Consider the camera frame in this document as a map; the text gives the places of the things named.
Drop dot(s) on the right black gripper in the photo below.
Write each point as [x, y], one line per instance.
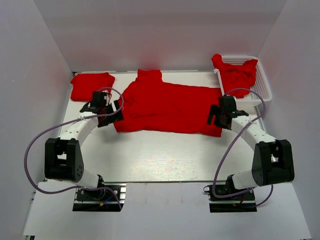
[214, 110]

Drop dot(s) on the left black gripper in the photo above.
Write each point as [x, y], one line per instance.
[114, 118]

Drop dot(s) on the red t shirt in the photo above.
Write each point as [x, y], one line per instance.
[84, 84]
[151, 104]

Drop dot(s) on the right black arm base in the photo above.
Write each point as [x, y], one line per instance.
[244, 203]

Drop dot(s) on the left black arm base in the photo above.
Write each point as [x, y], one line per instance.
[101, 200]

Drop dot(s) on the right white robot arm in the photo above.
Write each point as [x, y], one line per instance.
[272, 158]

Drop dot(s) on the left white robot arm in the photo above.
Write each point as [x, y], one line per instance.
[63, 159]

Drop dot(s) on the red t shirts in basket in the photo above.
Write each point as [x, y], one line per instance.
[236, 79]

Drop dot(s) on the white plastic basket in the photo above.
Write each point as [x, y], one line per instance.
[261, 86]

